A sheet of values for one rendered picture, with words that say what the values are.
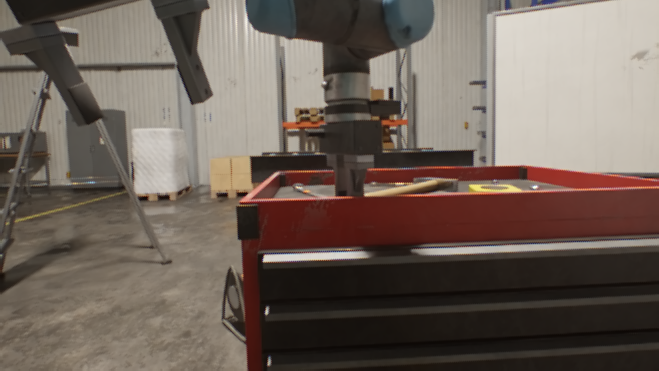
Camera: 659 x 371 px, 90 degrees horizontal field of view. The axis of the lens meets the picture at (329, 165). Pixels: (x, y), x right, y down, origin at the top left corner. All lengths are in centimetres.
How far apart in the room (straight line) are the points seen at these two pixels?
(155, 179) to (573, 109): 631
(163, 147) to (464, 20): 760
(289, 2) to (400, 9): 13
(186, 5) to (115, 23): 981
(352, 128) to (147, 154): 659
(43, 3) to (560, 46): 290
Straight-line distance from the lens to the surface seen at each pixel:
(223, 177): 664
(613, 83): 304
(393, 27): 43
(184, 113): 889
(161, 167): 695
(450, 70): 930
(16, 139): 1101
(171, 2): 35
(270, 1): 37
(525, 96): 291
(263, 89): 865
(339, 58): 52
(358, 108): 51
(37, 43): 43
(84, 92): 44
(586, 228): 65
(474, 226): 55
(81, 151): 957
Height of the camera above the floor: 103
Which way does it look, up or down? 4 degrees down
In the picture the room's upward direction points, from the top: 1 degrees counter-clockwise
